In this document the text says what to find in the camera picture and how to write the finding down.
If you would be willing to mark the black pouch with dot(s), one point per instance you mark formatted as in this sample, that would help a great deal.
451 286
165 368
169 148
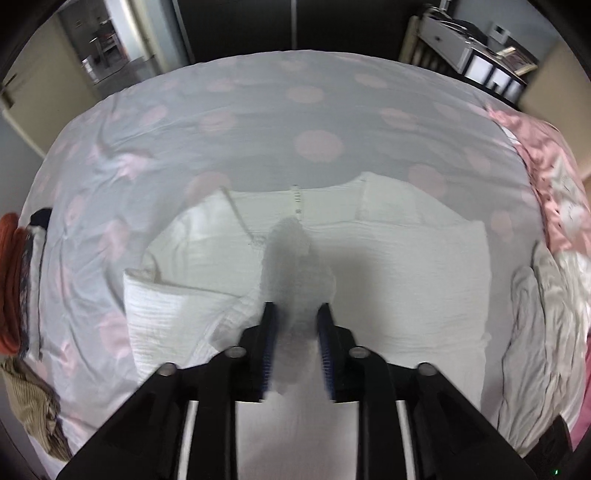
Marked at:
471 27

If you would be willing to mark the bed with polka dot sheet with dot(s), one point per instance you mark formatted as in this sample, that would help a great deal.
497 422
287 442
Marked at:
231 138

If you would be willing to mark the plain pink pillow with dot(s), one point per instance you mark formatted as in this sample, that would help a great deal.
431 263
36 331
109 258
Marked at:
580 429

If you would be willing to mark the black sliding wardrobe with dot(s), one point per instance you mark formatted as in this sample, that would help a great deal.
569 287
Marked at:
323 27

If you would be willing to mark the beige door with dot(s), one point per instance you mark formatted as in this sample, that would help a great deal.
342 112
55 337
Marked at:
37 92

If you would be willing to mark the brown striped cloth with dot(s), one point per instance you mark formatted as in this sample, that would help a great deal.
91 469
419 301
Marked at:
32 397

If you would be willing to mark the beige padded headboard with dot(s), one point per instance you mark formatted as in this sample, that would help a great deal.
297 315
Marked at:
558 83

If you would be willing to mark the pale satin garment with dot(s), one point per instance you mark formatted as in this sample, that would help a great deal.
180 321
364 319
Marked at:
531 332

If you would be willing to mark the white crinkled garment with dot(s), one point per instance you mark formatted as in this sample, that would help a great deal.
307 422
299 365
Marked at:
575 277

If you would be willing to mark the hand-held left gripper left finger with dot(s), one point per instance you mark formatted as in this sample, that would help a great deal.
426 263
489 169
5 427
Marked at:
270 350

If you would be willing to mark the white and black nightstand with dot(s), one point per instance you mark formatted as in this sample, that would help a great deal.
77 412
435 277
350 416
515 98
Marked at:
461 46

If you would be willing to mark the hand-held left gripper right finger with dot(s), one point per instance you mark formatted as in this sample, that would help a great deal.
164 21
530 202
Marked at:
325 355

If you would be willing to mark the white muslin garment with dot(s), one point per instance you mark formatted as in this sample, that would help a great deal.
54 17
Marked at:
392 286

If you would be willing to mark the picture frame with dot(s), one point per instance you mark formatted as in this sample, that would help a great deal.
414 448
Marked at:
517 57

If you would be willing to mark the pink printed pillow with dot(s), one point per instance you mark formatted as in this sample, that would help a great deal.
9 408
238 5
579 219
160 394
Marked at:
545 152

